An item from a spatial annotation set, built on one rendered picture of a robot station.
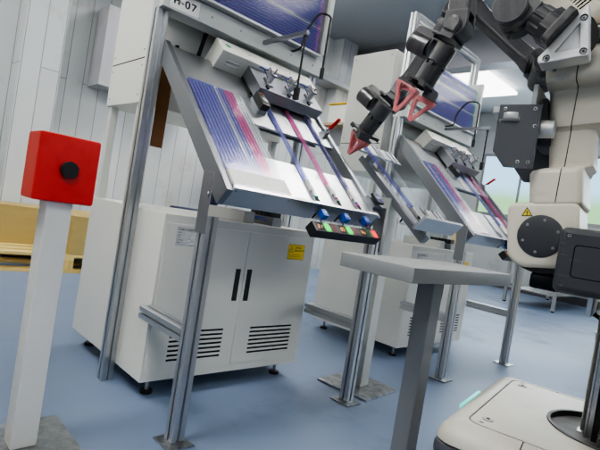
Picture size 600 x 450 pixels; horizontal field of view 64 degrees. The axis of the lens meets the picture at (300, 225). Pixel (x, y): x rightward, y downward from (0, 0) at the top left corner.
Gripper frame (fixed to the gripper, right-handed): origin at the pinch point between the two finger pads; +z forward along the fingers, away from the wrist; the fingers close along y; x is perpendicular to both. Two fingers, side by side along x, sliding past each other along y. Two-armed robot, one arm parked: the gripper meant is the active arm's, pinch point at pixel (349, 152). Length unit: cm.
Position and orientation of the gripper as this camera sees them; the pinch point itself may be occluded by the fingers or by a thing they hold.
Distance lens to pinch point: 166.1
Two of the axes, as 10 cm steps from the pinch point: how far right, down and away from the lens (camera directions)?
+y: -7.1, -1.3, -6.9
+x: 4.4, 6.9, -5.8
